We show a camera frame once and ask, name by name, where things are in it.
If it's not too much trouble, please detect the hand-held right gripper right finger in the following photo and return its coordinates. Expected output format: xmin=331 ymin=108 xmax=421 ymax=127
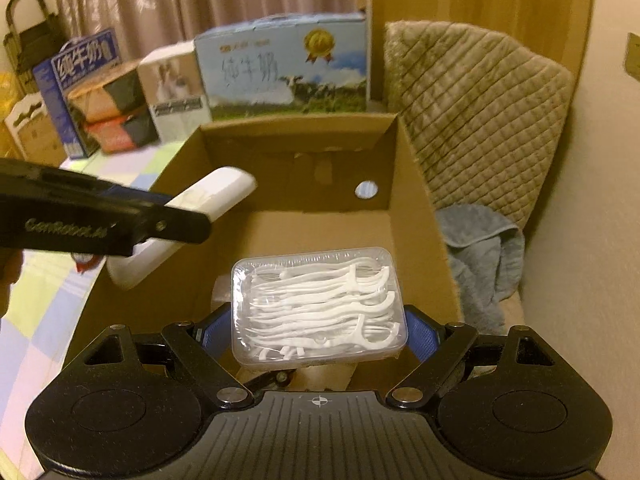
xmin=387 ymin=305 xmax=557 ymax=408

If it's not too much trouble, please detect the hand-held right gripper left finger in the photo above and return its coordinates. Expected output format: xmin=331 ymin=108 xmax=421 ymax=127
xmin=82 ymin=307 xmax=257 ymax=408

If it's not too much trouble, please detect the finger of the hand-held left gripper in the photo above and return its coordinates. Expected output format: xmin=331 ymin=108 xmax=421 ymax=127
xmin=132 ymin=204 xmax=212 ymax=257

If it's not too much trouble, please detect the clear box of floss picks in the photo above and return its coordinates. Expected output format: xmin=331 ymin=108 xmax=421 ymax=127
xmin=231 ymin=246 xmax=409 ymax=372

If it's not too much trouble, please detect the brown cardboard box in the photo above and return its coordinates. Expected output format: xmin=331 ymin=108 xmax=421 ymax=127
xmin=70 ymin=112 xmax=466 ymax=396

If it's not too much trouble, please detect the grey towel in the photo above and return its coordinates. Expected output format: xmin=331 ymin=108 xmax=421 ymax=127
xmin=436 ymin=204 xmax=526 ymax=336

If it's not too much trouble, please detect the kraft and white gift box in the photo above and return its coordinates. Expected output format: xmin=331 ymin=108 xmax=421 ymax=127
xmin=4 ymin=92 xmax=69 ymax=167

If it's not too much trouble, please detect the blue milk carton box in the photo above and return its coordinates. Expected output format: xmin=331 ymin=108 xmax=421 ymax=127
xmin=34 ymin=28 xmax=123 ymax=160

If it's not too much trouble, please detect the white product box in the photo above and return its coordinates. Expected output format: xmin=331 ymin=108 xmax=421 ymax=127
xmin=137 ymin=40 xmax=211 ymax=143

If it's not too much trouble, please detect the checked pastel tablecloth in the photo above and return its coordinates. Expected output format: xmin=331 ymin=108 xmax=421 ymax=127
xmin=0 ymin=140 xmax=192 ymax=411

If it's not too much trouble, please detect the milk box with cow print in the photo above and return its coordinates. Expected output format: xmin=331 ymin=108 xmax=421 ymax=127
xmin=194 ymin=9 xmax=372 ymax=121

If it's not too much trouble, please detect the beige quilted chair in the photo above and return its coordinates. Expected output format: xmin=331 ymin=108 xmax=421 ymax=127
xmin=382 ymin=21 xmax=576 ymax=233

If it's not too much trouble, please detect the beige curtain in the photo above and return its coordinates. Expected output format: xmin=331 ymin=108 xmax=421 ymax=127
xmin=52 ymin=0 xmax=373 ymax=68

